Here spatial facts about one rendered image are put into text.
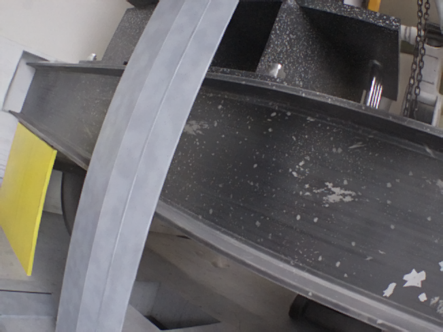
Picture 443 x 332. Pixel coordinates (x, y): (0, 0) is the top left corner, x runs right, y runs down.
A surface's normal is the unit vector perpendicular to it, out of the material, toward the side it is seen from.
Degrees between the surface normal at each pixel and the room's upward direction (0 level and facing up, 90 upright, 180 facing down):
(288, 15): 90
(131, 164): 90
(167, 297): 90
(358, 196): 90
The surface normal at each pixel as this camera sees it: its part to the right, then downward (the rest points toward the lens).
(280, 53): 0.74, 0.28
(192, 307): -0.58, -0.20
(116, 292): -0.40, -0.14
